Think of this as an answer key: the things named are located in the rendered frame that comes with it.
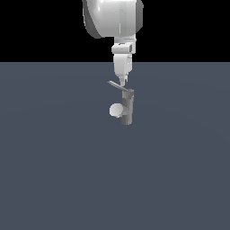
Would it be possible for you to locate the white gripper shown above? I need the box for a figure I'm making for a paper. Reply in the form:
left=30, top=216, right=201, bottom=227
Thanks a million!
left=111, top=42, right=134, bottom=88

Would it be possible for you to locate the grey faucet handle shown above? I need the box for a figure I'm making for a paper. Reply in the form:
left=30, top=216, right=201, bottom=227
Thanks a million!
left=107, top=80, right=129, bottom=93

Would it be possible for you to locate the small white ball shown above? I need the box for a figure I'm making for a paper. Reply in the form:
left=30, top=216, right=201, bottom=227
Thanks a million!
left=109, top=102, right=123, bottom=119

